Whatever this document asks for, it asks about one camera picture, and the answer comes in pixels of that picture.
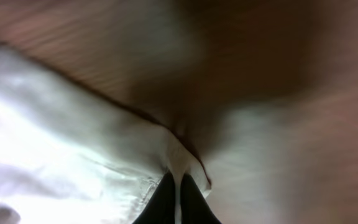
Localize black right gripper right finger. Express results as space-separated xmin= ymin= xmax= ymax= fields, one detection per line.
xmin=180 ymin=174 xmax=221 ymax=224

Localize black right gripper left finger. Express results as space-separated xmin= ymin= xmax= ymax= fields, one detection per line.
xmin=133 ymin=172 xmax=176 ymax=224

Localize beige khaki shorts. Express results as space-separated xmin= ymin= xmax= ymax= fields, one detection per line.
xmin=0 ymin=44 xmax=295 ymax=223

